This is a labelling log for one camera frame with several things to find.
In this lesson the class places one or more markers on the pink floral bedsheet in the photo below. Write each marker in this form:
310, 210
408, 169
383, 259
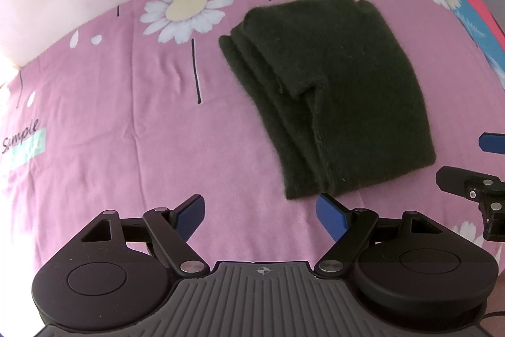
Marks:
118, 123

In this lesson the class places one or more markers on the red blanket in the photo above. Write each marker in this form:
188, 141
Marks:
483, 11

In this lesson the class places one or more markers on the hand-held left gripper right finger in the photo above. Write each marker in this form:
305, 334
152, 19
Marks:
329, 216

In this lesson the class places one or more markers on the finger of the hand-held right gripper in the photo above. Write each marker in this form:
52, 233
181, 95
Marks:
453, 179
491, 142

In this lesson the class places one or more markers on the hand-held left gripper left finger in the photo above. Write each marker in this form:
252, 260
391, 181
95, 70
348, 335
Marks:
192, 216

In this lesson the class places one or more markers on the dark green sweater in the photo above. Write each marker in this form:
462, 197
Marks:
335, 92

